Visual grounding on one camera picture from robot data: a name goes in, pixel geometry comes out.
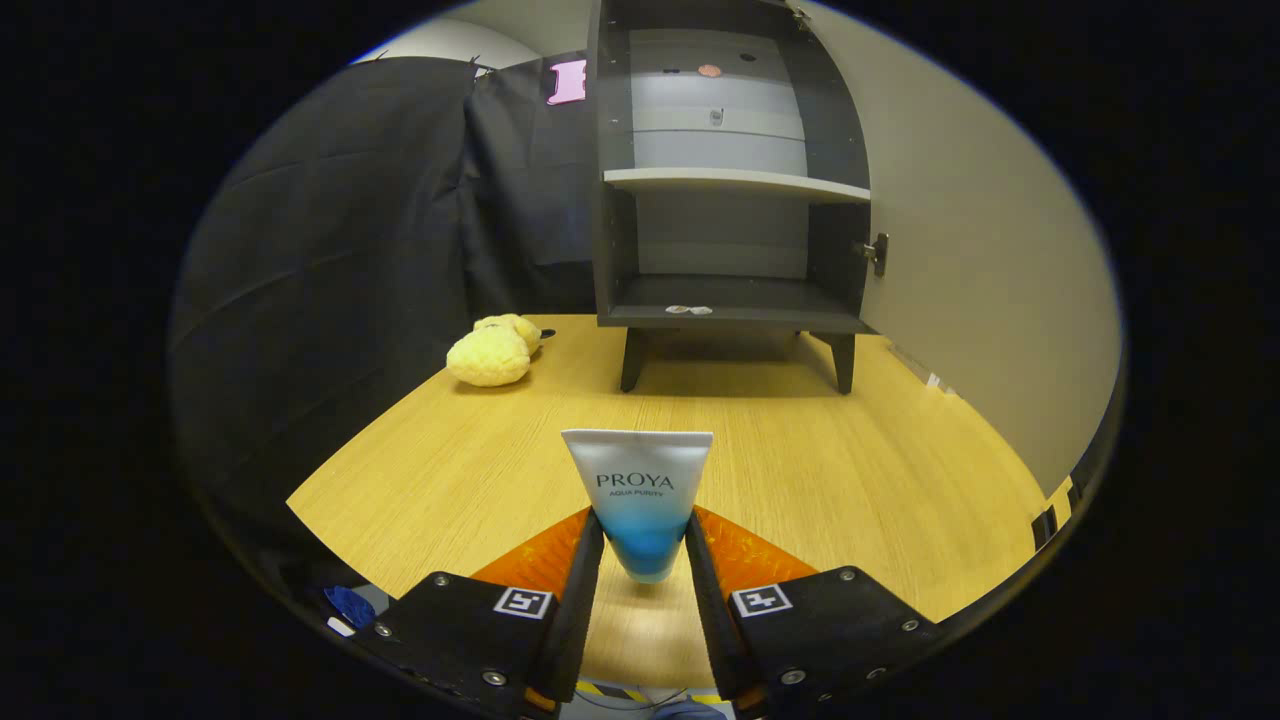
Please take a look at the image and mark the light grey cabinet door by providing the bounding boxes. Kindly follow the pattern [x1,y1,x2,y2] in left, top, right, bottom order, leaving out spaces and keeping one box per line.
[800,0,1123,498]

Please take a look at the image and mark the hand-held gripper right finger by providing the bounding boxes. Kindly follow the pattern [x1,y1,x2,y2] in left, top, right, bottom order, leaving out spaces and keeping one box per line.
[683,505,941,716]

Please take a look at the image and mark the dark blue object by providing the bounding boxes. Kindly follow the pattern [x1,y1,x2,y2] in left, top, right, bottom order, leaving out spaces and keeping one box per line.
[322,585,378,631]

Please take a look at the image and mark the yellow plush toy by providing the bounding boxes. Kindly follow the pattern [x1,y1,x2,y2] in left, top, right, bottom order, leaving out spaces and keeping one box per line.
[445,313,546,389]

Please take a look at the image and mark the black backdrop cloth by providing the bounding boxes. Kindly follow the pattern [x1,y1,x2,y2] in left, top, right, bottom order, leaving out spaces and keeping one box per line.
[168,52,601,601]

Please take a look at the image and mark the white and blue tube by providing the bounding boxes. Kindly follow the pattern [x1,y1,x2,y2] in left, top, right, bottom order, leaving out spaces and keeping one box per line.
[560,429,715,584]

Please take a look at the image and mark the white cabinet shelf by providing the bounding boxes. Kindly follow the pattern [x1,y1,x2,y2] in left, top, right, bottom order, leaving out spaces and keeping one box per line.
[603,167,872,206]

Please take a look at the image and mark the dark grey cabinet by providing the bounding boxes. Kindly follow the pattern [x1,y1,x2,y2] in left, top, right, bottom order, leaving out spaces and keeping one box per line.
[588,0,891,395]

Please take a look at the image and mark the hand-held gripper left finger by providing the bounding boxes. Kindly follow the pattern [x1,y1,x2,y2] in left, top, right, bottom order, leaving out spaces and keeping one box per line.
[370,505,607,720]

